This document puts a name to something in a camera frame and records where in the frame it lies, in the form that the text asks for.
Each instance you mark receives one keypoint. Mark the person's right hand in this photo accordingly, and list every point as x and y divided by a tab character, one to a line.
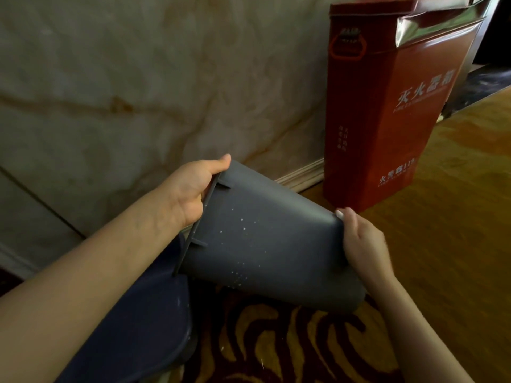
367	251

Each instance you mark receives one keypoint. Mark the white door frame trim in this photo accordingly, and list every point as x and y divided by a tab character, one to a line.
16	259

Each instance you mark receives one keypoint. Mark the white moulded baseboard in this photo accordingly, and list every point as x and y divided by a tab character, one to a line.
303	173

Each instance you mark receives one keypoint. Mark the person's right forearm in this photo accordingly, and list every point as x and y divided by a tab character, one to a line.
415	335

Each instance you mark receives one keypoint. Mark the red fire extinguisher box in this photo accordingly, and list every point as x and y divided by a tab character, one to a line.
379	127

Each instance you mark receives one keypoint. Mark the blue-grey square plastic basin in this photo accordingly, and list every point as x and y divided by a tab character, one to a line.
151	327

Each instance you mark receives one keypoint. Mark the black plastic bag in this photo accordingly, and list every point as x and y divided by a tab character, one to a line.
479	87

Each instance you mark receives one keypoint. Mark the dark brown wooden door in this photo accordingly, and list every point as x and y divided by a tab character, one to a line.
8	281

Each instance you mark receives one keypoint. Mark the person's left hand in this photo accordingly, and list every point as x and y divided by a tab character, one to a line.
187	187

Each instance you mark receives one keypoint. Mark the grey plastic trash bin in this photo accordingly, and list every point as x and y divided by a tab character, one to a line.
279	247

